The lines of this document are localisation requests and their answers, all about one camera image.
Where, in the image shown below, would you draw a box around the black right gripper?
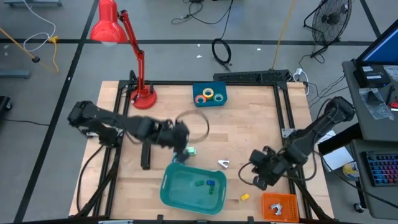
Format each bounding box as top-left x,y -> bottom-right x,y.
248,145 -> 292,192

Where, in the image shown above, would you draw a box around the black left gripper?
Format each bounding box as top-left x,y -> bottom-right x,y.
154,119 -> 191,162

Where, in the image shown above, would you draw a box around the black stapler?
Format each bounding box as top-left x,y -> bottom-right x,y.
140,141 -> 152,170

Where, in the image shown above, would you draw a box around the teal plastic bin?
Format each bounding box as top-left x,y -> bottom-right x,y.
159,162 -> 228,217

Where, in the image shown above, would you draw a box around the blue plastic bin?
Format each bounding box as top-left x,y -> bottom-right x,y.
192,81 -> 228,108

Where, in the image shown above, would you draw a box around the orange perforated basket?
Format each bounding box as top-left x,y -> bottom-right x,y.
261,192 -> 300,223

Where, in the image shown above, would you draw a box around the white paper sheet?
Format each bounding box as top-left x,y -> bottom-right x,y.
322,146 -> 355,172
317,129 -> 337,144

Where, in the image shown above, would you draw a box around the round yellow blue object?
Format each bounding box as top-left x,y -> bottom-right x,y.
341,161 -> 361,181

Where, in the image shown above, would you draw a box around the black perforated bar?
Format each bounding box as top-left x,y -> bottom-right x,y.
213,68 -> 292,83

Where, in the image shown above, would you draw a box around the grey side desk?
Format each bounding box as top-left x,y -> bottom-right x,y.
341,60 -> 398,221

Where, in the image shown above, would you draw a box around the white power adapter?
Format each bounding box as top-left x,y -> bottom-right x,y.
292,67 -> 311,96

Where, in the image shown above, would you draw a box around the backlit computer keyboard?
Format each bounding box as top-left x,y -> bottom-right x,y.
361,150 -> 398,188

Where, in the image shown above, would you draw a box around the clear plastic bag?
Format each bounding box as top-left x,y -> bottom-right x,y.
358,87 -> 396,121

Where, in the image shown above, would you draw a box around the red desk lamp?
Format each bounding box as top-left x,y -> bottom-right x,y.
90,0 -> 158,110

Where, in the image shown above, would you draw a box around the small black computer box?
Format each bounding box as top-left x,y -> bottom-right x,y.
353,64 -> 392,89

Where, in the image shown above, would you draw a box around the black floor fan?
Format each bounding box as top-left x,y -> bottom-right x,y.
303,0 -> 353,58

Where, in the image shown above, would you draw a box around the black computer monitor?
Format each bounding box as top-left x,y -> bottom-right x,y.
354,19 -> 398,67

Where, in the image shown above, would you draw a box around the black caster foot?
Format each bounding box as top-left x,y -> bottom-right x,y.
0,95 -> 13,121

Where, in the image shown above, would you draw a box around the grey metal base bar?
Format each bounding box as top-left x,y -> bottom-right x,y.
0,70 -> 31,80
3,0 -> 63,7

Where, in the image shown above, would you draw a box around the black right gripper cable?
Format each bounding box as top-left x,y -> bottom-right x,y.
238,161 -> 259,187

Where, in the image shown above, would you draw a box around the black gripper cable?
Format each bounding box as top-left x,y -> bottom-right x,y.
175,109 -> 210,144
238,161 -> 259,187

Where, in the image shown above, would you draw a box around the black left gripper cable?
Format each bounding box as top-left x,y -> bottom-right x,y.
175,109 -> 210,144

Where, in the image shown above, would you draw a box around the black metal table frame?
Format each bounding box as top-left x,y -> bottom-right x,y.
73,79 -> 335,224

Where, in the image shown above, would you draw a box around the coiled black floor cable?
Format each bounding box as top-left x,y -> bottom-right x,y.
211,37 -> 233,67

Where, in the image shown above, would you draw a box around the loose black floor cables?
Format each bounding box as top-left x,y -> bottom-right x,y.
170,0 -> 236,40

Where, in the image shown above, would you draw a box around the long yellow cable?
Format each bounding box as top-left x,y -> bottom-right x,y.
271,0 -> 298,70

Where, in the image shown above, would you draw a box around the yellow floor cable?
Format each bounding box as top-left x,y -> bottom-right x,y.
0,27 -> 60,74

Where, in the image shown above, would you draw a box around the white floor cable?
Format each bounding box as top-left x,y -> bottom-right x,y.
22,0 -> 57,53

